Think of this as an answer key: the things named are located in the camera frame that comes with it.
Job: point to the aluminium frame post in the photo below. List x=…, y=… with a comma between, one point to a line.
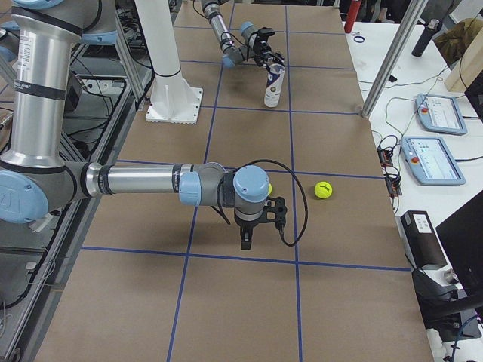
x=408, y=22

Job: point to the white mounting plate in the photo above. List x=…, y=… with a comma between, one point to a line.
x=171, y=107

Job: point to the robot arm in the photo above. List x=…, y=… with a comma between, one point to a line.
x=232, y=55
x=35, y=180

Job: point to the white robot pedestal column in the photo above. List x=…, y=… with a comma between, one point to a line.
x=158, y=30

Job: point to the lower teach pendant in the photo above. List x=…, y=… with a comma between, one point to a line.
x=430, y=161

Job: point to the yellow tennis ball far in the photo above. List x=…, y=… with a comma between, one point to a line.
x=323, y=190

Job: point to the black box with label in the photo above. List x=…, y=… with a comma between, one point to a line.
x=422, y=243

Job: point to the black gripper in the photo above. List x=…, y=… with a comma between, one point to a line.
x=247, y=227
x=261, y=50

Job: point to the black bottle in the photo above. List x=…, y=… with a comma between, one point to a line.
x=430, y=29

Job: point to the teach pendant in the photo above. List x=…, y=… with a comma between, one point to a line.
x=430, y=161
x=440, y=114

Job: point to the white blue tennis ball can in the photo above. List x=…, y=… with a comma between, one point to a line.
x=275, y=78

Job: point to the upper teach pendant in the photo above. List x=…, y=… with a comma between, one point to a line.
x=440, y=114

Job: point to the red bottle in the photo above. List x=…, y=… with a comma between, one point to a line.
x=351, y=15

